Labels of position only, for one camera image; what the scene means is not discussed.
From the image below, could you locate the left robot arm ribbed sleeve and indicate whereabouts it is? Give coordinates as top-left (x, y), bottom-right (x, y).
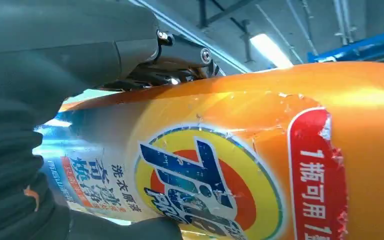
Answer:
top-left (0, 99), bottom-right (72, 240)

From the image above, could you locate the orange detergent bottle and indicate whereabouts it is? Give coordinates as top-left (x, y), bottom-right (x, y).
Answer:
top-left (32, 61), bottom-right (384, 240)

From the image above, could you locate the dark ceiling bracket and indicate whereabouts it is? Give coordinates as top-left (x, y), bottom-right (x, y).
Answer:
top-left (196, 0), bottom-right (257, 64)

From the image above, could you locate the blue shelving rack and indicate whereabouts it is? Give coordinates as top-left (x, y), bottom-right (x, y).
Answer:
top-left (307, 27), bottom-right (384, 64)

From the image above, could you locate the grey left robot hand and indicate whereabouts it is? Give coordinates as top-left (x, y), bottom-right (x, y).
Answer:
top-left (0, 0), bottom-right (222, 240)

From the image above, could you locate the ceiling light fixture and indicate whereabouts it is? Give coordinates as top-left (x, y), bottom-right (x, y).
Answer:
top-left (248, 33), bottom-right (295, 70)

